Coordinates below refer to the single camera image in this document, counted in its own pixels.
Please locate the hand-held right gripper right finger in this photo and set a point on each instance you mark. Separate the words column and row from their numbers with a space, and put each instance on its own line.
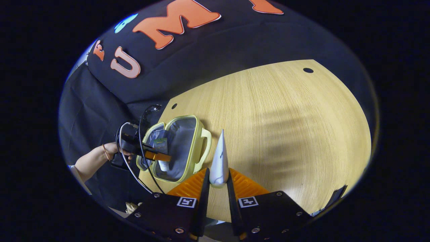
column 233, row 208

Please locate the green label skin care tube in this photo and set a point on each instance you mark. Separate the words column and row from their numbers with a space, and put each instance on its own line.
column 161, row 145

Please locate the black backdrop cloth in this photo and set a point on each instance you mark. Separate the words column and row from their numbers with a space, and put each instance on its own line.
column 235, row 43

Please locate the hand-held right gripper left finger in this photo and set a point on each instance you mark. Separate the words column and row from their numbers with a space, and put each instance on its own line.
column 204, row 201

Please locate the pale yellow suitcase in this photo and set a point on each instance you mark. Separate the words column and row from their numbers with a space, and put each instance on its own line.
column 181, row 141

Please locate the dark flat object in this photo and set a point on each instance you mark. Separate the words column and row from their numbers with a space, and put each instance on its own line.
column 337, row 196

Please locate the white tapered skin care tube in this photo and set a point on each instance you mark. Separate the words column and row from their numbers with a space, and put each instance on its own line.
column 219, row 161

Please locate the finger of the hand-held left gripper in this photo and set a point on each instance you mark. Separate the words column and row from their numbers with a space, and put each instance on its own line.
column 158, row 156

